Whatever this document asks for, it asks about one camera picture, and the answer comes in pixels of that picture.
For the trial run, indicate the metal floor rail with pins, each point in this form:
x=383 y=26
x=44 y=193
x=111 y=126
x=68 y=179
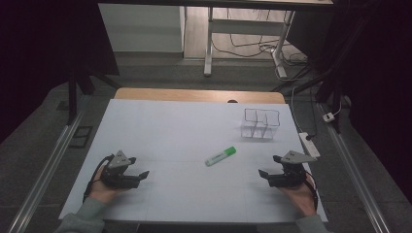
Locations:
x=45 y=171
x=353 y=168

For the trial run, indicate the black stand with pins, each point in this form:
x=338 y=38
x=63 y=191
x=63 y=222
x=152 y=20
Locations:
x=330 y=87
x=73 y=93

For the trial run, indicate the person's right hand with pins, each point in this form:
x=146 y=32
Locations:
x=302 y=197

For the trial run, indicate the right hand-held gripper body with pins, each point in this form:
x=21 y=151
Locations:
x=290 y=176

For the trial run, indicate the white power strip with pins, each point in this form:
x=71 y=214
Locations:
x=309 y=145

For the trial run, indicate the person's left hand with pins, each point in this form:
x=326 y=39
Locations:
x=98 y=191

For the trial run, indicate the clear plastic divided organizer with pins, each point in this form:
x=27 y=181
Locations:
x=259 y=126

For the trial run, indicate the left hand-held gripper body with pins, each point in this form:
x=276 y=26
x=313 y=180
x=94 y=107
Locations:
x=118 y=176

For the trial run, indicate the green highlighter pen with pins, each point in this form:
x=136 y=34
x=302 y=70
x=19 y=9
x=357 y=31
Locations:
x=220 y=157

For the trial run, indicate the white cabinet panel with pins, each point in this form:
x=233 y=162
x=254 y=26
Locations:
x=142 y=29

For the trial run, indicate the black curtain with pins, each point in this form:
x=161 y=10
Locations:
x=42 y=48
x=379 y=81

